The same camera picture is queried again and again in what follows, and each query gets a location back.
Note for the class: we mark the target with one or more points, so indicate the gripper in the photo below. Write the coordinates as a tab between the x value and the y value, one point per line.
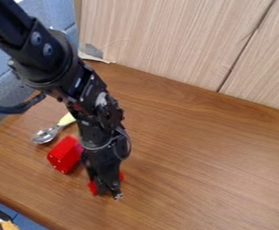
103	146

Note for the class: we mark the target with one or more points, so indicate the small red toy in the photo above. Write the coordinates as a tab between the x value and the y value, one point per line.
92	188

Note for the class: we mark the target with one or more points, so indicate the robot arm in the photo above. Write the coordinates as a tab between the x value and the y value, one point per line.
41	51

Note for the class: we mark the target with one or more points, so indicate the red block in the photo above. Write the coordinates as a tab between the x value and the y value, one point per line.
64	154

